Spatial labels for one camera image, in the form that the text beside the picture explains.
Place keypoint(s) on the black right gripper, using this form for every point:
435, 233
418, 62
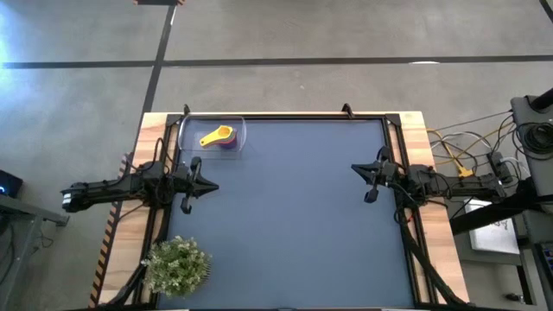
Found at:
386, 173

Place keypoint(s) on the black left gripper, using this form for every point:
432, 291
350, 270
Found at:
188, 181

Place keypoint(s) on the purple plastic measuring cup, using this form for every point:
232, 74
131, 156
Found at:
229, 146

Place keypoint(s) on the yellow plastic measuring cup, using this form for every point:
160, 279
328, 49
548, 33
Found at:
216, 136

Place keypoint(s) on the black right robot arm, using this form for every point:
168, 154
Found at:
453, 185

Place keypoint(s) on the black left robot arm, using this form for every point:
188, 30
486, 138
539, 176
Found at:
121, 188

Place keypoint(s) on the clear plastic basket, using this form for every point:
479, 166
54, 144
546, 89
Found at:
192, 129

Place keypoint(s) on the black table clamp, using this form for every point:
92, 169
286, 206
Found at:
186, 109
347, 110

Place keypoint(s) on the artificial green potted plant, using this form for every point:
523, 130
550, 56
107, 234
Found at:
177, 265

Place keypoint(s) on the grey-blue table mat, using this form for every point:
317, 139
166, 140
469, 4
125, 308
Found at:
281, 237

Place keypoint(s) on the black yellow hazard tape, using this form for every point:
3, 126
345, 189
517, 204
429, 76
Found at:
108, 233

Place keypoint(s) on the black metal beam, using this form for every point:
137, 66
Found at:
488, 216

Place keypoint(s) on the black power strip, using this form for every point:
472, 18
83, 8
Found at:
500, 166

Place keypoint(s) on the white board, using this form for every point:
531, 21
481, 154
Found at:
492, 233

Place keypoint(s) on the grey equipment stand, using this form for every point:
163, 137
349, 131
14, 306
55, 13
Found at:
529, 142

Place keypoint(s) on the grey metal desk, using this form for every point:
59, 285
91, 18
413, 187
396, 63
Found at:
26, 216

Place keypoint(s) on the black pole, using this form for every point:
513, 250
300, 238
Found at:
543, 100

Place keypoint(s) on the black electronic device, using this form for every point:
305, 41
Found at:
8, 183

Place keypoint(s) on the black metal table frame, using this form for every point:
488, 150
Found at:
399, 142

